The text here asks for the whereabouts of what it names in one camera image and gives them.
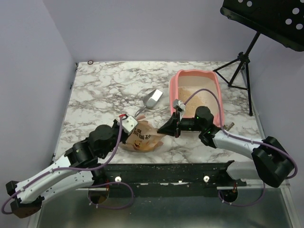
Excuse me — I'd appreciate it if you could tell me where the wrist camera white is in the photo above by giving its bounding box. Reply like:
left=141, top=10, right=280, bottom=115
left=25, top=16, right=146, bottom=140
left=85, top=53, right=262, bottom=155
left=172, top=99, right=186, bottom=119
left=119, top=114, right=138, bottom=134

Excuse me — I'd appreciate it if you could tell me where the black table front rail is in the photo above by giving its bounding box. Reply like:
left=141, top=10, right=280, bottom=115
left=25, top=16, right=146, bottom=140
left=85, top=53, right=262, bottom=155
left=48, top=162, right=247, bottom=198

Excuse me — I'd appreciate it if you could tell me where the silver metal scoop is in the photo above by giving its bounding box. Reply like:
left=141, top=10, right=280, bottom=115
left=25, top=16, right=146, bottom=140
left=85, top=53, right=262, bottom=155
left=134, top=89, right=163, bottom=117

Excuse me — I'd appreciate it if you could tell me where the purple cable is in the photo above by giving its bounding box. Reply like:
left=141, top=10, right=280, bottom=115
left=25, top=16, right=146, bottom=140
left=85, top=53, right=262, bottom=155
left=1, top=116, right=135, bottom=214
left=184, top=88, right=299, bottom=206

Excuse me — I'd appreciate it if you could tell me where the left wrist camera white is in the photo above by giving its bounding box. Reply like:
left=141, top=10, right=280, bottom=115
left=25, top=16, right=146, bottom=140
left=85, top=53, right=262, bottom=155
left=119, top=114, right=138, bottom=134

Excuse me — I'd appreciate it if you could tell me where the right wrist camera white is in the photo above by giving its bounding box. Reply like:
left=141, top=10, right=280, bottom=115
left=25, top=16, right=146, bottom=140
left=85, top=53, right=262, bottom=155
left=172, top=99, right=186, bottom=119

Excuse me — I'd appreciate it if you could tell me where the black music stand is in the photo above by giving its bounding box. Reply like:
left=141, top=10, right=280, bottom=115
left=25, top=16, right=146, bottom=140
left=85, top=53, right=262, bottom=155
left=214, top=0, right=304, bottom=115

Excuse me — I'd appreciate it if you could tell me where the pink litter box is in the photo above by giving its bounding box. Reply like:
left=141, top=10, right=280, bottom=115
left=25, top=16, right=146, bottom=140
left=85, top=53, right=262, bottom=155
left=169, top=70, right=224, bottom=127

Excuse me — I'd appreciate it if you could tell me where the litter granules pile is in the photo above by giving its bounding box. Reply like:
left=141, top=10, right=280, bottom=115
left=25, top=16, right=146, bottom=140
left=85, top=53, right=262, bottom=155
left=178, top=86, right=219, bottom=118

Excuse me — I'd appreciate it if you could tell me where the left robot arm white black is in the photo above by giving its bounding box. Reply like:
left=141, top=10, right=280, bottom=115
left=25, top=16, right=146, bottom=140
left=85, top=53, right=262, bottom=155
left=1, top=115, right=138, bottom=219

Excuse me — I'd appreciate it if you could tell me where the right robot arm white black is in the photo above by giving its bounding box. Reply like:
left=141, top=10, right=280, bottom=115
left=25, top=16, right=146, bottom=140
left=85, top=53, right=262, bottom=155
left=157, top=106, right=295, bottom=188

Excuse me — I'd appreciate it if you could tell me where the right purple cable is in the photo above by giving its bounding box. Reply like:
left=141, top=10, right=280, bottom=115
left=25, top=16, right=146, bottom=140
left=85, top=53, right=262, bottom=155
left=184, top=88, right=299, bottom=206

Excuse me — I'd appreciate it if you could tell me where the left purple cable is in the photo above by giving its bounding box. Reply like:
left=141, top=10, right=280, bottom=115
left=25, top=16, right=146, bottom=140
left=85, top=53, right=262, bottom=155
left=1, top=116, right=135, bottom=214

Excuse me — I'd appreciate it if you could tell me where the orange cat litter bag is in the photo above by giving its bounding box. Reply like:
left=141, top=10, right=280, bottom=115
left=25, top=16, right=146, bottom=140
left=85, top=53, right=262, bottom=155
left=120, top=114, right=165, bottom=152

